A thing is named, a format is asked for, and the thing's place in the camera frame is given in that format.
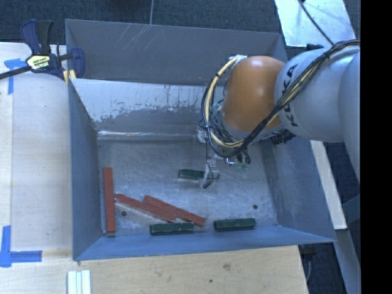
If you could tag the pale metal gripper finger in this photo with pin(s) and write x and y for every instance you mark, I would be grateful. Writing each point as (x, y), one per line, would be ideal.
(207, 182)
(215, 172)

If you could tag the dark green flat block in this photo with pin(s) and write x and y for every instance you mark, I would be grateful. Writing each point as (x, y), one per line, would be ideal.
(234, 224)
(172, 228)
(190, 174)

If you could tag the red-brown flat block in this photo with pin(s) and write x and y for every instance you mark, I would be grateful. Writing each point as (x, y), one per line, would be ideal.
(144, 207)
(109, 201)
(174, 210)

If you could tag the grey metal bin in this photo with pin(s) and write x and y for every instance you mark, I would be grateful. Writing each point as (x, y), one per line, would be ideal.
(171, 57)

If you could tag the pale wood flat board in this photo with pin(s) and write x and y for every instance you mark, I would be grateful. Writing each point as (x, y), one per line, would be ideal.
(39, 164)

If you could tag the black cylinder on white bracket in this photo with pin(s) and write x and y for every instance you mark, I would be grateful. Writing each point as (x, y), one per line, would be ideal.
(282, 138)

